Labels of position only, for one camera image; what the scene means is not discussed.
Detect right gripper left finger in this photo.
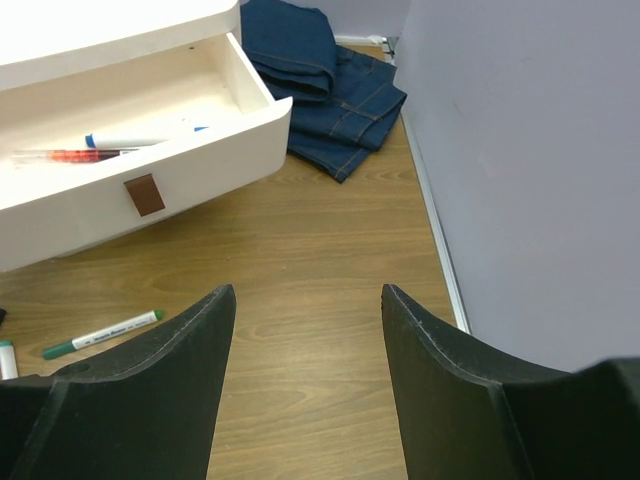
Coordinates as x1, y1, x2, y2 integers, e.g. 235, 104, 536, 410
1, 284, 236, 479

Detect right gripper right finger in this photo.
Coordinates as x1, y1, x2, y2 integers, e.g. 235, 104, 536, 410
381, 284, 639, 479

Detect red white marker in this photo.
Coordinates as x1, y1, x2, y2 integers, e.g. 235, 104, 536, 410
10, 148, 137, 164

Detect blue tip white marker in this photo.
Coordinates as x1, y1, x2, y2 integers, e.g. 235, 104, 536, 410
84, 125, 208, 150

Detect white drawer cabinet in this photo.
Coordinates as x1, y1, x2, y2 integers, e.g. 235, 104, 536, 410
1, 1, 293, 271

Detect green cap white marker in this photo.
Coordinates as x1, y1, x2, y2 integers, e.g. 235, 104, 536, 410
41, 310, 165, 360

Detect teal tip white marker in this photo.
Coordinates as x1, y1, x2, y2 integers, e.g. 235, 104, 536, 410
0, 340, 19, 380

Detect folded denim jeans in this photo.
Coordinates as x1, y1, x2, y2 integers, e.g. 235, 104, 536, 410
241, 0, 406, 183

